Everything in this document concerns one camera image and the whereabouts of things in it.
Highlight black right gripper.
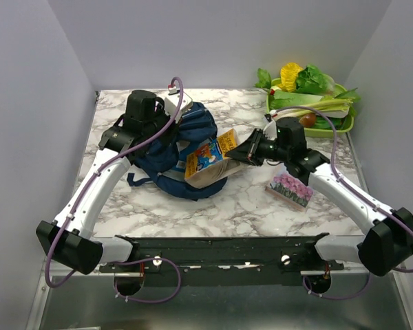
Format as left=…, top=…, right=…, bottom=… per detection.
left=226, top=128, right=290, bottom=166

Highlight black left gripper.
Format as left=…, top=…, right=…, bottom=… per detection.
left=143, top=102, right=182, bottom=146

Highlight navy blue student backpack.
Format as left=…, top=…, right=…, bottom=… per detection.
left=127, top=102, right=227, bottom=201

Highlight yellow orange paperback book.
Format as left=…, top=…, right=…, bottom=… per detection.
left=184, top=129, right=246, bottom=189

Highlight white flower cover book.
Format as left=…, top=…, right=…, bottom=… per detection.
left=265, top=172, right=314, bottom=209

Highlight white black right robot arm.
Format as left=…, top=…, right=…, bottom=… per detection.
left=226, top=117, right=413, bottom=276

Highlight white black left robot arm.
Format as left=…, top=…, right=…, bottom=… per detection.
left=36, top=85, right=192, bottom=287

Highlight green vegetable tray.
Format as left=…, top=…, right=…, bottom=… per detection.
left=266, top=78, right=355, bottom=139

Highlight brown toy mushroom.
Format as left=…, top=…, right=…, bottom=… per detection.
left=299, top=113, right=317, bottom=128

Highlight yellow toy flower vegetable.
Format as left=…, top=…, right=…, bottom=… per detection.
left=279, top=63, right=304, bottom=92

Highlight green toy lettuce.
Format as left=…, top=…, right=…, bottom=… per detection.
left=295, top=65, right=335, bottom=96

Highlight toy celery stalk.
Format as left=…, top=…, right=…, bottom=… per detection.
left=269, top=98, right=353, bottom=120

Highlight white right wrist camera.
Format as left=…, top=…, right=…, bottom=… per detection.
left=263, top=113, right=277, bottom=140

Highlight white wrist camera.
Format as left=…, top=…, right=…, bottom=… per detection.
left=164, top=86, right=193, bottom=122
left=263, top=113, right=277, bottom=140

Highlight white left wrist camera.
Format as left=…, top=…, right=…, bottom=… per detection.
left=164, top=86, right=193, bottom=122

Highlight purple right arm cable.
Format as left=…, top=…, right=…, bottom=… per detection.
left=264, top=106, right=413, bottom=300

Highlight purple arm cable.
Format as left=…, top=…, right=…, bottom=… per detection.
left=264, top=106, right=413, bottom=300
left=44, top=76, right=185, bottom=304

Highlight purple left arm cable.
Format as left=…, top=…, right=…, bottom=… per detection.
left=44, top=76, right=185, bottom=304

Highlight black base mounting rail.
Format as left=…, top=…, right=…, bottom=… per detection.
left=99, top=235, right=366, bottom=288

